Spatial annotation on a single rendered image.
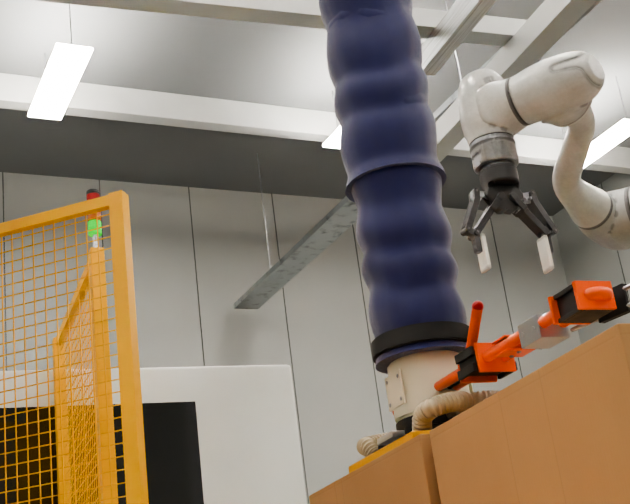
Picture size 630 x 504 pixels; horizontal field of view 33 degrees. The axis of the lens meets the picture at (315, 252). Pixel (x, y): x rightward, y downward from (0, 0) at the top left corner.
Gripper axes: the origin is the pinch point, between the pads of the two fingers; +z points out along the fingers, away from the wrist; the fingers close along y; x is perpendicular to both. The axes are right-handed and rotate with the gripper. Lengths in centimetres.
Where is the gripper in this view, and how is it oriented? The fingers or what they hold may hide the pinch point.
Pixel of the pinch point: (516, 265)
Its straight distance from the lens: 206.1
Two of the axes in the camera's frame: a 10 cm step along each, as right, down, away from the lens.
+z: 1.2, 9.2, -3.6
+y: -9.4, -0.1, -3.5
